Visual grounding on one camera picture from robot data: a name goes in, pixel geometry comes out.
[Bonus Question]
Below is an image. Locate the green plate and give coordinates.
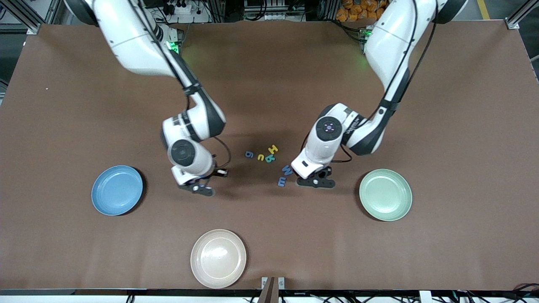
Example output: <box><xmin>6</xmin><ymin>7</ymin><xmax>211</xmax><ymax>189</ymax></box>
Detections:
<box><xmin>359</xmin><ymin>169</ymin><xmax>413</xmax><ymax>222</ymax></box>

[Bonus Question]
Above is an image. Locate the beige plate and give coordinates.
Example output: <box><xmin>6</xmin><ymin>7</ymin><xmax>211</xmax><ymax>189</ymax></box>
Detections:
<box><xmin>190</xmin><ymin>229</ymin><xmax>247</xmax><ymax>289</ymax></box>

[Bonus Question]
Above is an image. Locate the blue plate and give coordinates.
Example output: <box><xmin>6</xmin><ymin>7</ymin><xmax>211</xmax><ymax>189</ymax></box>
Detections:
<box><xmin>91</xmin><ymin>165</ymin><xmax>144</xmax><ymax>217</ymax></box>

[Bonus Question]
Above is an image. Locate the pile of orange items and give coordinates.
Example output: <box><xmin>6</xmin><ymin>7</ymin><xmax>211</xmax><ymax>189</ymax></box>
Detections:
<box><xmin>336</xmin><ymin>0</ymin><xmax>390</xmax><ymax>22</ymax></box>

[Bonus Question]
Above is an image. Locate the white power strip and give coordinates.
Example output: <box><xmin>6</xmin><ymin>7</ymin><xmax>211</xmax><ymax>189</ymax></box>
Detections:
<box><xmin>166</xmin><ymin>2</ymin><xmax>205</xmax><ymax>16</ymax></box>

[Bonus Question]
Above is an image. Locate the black equipment rack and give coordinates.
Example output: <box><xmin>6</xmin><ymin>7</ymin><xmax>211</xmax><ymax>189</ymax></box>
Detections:
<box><xmin>243</xmin><ymin>0</ymin><xmax>306</xmax><ymax>22</ymax></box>

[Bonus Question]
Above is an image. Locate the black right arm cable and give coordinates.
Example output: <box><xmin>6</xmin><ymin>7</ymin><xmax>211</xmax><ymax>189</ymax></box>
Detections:
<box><xmin>137</xmin><ymin>0</ymin><xmax>232</xmax><ymax>170</ymax></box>

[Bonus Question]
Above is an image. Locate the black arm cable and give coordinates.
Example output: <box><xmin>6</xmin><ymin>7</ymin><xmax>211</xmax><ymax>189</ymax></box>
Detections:
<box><xmin>137</xmin><ymin>0</ymin><xmax>232</xmax><ymax>170</ymax></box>
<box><xmin>301</xmin><ymin>0</ymin><xmax>438</xmax><ymax>164</ymax></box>

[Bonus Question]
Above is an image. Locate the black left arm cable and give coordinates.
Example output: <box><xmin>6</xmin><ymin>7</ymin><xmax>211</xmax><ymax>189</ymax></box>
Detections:
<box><xmin>301</xmin><ymin>0</ymin><xmax>438</xmax><ymax>164</ymax></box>

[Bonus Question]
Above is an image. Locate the metal table edge bracket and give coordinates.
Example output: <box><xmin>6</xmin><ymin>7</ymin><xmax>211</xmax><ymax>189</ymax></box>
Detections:
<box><xmin>261</xmin><ymin>276</ymin><xmax>286</xmax><ymax>303</ymax></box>

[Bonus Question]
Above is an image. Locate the black cable bundle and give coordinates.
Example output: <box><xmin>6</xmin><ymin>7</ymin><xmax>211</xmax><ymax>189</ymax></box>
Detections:
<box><xmin>512</xmin><ymin>283</ymin><xmax>539</xmax><ymax>303</ymax></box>

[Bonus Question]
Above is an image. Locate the aluminium frame post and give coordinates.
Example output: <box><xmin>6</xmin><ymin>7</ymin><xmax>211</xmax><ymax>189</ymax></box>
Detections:
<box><xmin>0</xmin><ymin>0</ymin><xmax>57</xmax><ymax>35</ymax></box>
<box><xmin>507</xmin><ymin>0</ymin><xmax>539</xmax><ymax>30</ymax></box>

